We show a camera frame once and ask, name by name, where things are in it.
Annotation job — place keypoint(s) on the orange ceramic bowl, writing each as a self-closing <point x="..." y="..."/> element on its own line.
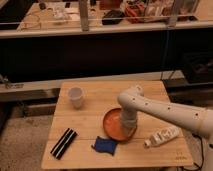
<point x="114" y="129"/>

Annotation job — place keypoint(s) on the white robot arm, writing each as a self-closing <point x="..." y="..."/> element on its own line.
<point x="197" y="120"/>

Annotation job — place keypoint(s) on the white paper cup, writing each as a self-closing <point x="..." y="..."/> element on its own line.
<point x="75" y="95"/>

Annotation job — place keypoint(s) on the blue crumpled cloth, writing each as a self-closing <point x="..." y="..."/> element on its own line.
<point x="104" y="145"/>

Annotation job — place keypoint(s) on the black bag on workbench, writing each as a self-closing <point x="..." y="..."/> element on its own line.
<point x="112" y="17"/>

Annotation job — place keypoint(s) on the white plastic bottle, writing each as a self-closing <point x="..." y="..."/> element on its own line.
<point x="162" y="136"/>

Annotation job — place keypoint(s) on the red object on workbench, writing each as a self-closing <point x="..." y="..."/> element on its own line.
<point x="135" y="13"/>

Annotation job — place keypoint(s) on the black box on right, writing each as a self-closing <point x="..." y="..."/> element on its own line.
<point x="198" y="67"/>

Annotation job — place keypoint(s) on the left metal frame post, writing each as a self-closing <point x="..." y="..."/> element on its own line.
<point x="83" y="9"/>

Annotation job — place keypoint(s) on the metal frame post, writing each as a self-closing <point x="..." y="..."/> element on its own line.
<point x="174" y="13"/>
<point x="83" y="9"/>

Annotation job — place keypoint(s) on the right metal frame post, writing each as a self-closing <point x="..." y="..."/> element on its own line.
<point x="174" y="13"/>

